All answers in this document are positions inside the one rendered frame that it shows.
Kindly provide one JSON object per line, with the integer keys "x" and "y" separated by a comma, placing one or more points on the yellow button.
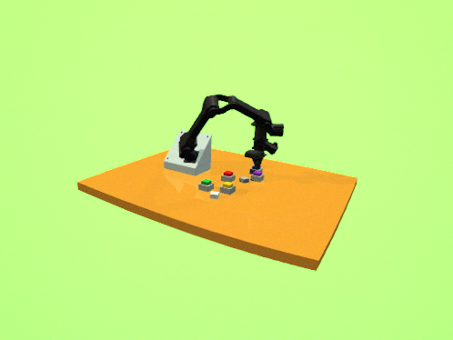
{"x": 227, "y": 188}

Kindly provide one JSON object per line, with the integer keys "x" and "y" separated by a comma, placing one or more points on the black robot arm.
{"x": 210, "y": 108}

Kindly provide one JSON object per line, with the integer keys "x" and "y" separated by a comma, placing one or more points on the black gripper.
{"x": 257, "y": 155}

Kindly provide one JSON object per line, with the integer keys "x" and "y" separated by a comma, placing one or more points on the blue button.
{"x": 253, "y": 169}

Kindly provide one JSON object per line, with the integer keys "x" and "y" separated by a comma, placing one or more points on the green button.
{"x": 206, "y": 185}

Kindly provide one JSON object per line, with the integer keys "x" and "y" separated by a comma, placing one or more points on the red button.
{"x": 228, "y": 176}

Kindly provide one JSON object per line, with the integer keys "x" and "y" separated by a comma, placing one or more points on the purple button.
{"x": 257, "y": 176}

